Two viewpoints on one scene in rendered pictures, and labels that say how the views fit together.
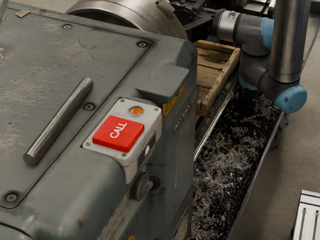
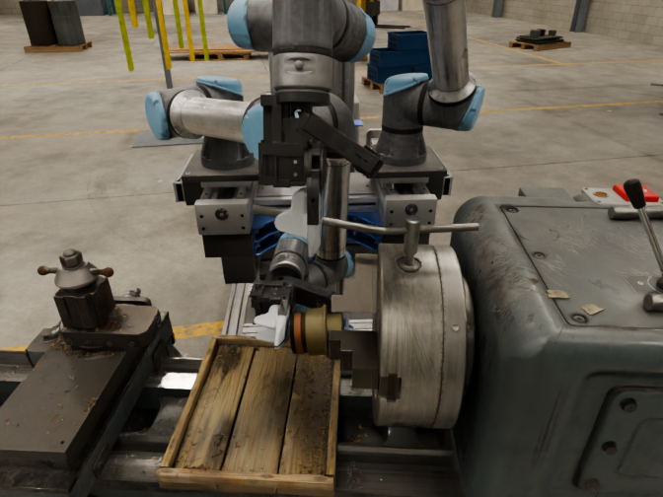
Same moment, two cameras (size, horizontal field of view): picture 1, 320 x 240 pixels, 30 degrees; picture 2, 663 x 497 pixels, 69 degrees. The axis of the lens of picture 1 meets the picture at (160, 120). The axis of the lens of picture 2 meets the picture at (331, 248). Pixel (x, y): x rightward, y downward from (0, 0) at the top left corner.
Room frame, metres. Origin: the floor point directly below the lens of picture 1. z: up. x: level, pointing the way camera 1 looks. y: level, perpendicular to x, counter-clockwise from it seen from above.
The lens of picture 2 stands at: (1.54, 0.67, 1.64)
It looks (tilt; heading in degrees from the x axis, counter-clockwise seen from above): 30 degrees down; 250
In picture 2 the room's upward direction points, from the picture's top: straight up
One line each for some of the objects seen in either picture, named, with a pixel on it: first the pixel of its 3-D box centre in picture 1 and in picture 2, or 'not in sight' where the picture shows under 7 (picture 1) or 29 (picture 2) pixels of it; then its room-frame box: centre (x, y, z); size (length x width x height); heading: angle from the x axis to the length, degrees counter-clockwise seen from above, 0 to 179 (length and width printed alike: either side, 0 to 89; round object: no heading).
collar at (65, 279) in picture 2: not in sight; (75, 271); (1.73, -0.23, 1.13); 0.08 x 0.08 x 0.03
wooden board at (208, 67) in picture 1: (164, 66); (263, 402); (1.43, -0.01, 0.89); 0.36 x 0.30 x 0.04; 67
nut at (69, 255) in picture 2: not in sight; (70, 256); (1.73, -0.23, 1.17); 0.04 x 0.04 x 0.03
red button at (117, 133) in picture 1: (118, 135); (634, 194); (0.69, 0.06, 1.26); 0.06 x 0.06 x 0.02; 67
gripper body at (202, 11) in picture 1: (199, 18); (277, 294); (1.37, -0.10, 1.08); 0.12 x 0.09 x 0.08; 67
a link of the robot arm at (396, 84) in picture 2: not in sight; (406, 99); (0.88, -0.52, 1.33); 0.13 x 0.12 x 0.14; 130
